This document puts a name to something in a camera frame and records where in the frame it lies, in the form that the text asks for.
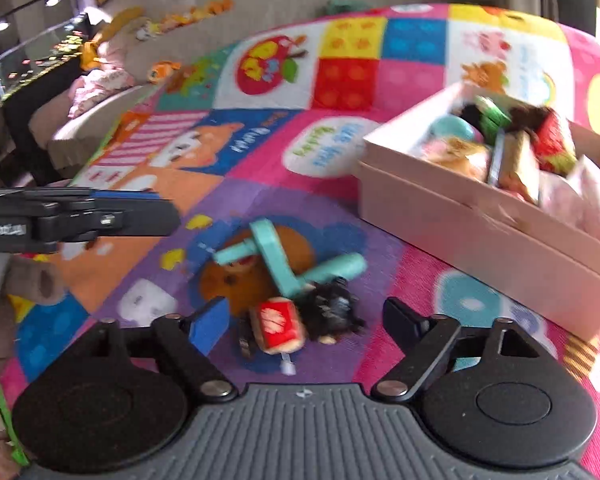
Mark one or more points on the packaged bread bun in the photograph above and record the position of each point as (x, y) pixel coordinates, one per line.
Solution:
(469, 159)

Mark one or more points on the pink cardboard box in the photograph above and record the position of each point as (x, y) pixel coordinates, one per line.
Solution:
(514, 247)

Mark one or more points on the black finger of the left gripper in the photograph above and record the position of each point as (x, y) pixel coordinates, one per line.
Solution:
(135, 217)

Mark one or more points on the colourful cartoon play mat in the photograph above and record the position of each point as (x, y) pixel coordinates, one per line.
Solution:
(270, 126)

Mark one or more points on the yellow plush toys row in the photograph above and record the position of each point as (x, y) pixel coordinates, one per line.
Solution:
(192, 15)

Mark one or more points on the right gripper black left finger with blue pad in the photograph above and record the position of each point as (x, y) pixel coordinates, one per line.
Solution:
(183, 344)

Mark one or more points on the pink plush toy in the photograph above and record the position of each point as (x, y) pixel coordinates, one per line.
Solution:
(104, 74)

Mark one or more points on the teal plastic toy frame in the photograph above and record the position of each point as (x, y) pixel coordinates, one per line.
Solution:
(265, 242)

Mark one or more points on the pink blue package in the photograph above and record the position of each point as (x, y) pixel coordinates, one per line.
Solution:
(513, 166)

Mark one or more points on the red small toy drum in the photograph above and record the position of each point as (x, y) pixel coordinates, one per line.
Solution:
(278, 331)

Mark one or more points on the orange fish plush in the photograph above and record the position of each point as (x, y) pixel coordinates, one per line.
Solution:
(162, 71)

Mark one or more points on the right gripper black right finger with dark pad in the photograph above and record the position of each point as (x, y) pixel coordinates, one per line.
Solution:
(426, 344)

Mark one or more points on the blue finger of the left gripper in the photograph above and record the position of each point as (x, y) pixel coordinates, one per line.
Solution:
(123, 195)

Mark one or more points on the crochet doll green scarf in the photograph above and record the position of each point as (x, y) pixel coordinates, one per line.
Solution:
(550, 134)

